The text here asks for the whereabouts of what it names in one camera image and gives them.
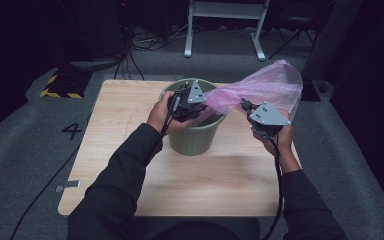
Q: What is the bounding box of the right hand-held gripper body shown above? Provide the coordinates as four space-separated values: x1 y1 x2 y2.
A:
249 101 292 139

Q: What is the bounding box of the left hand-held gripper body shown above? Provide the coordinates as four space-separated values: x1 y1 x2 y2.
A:
168 79 208 123

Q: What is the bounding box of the pink plastic bag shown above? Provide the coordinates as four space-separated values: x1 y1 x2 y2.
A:
191 59 304 127

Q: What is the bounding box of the green plastic trash bin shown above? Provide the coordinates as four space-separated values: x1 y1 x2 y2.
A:
158 78 228 157

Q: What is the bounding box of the person's left hand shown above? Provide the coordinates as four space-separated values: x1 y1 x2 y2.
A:
146 91 194 136

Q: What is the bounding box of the person's right hand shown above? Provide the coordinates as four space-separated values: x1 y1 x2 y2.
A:
252 109 294 158

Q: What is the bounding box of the black tripod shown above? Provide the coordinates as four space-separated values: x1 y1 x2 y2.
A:
268 14 318 60

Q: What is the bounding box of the grey curtain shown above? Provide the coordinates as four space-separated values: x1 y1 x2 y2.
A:
301 0 364 81

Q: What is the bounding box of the dark equipment stand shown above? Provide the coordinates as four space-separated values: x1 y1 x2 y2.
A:
56 0 129 73

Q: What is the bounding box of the person's dark torso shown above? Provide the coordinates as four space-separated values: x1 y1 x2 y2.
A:
133 218 261 240

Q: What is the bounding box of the left hand-held gripper cable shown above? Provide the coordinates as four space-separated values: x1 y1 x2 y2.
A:
144 96 181 164

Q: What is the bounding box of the hand-held gripper cable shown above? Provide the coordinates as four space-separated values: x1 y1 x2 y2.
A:
144 96 181 164
261 133 285 240

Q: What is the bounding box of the black yellow striped base plate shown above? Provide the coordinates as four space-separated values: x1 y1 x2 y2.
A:
300 78 322 103
39 68 93 99

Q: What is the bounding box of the right hand-held gripper cable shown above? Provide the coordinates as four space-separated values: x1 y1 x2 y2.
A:
261 133 285 240

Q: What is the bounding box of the bundle of black cables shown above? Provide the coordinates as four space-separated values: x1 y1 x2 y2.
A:
113 23 194 81

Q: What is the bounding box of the white metal stand frame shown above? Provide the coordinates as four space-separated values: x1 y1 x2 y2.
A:
183 0 271 62

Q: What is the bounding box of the grey metal bracket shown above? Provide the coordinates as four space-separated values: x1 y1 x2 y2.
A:
55 180 82 193

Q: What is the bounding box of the black floor cable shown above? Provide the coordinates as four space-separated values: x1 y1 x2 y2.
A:
9 113 93 240

